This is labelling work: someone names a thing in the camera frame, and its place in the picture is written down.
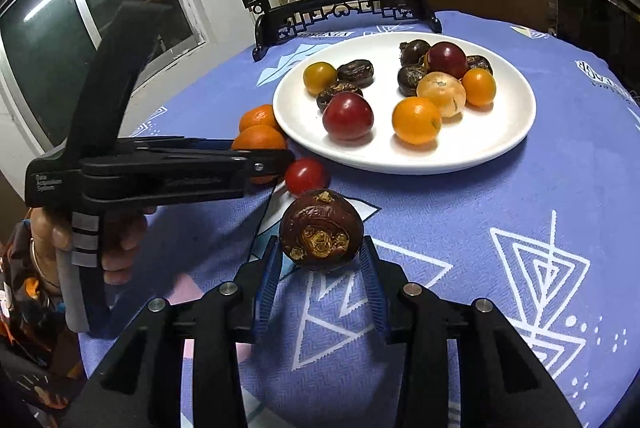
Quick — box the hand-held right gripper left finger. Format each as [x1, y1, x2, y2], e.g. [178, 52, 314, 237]
[62, 235, 283, 428]

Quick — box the white round plate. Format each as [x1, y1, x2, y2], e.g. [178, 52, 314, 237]
[272, 32, 537, 175]

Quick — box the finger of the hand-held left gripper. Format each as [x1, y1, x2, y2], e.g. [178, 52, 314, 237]
[117, 135, 241, 151]
[149, 148, 297, 181]

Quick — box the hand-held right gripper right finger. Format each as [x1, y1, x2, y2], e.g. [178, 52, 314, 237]
[360, 235, 583, 428]

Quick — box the black framed panel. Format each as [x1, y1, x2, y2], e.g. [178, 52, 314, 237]
[555, 0, 640, 98]

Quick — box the small orange citrus fruit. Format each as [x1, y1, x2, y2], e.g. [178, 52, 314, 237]
[303, 62, 338, 93]
[391, 96, 443, 145]
[461, 68, 497, 107]

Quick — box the mandarin orange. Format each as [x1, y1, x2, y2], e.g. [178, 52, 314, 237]
[239, 104, 283, 133]
[231, 124, 288, 185]

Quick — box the blue printed tablecloth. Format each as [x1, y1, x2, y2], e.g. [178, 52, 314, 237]
[77, 10, 640, 428]

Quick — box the small red plum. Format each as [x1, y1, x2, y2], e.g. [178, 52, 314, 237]
[426, 41, 469, 80]
[321, 91, 375, 142]
[284, 158, 331, 199]

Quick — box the gold bracelet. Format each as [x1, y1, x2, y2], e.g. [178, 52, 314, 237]
[30, 239, 62, 289]

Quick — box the person's left hand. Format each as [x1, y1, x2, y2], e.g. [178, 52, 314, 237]
[30, 205, 158, 286]

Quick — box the white framed window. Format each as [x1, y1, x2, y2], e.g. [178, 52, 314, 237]
[0, 0, 208, 149]

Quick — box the pale yellow round fruit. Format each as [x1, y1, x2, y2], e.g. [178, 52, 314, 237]
[416, 72, 467, 119]

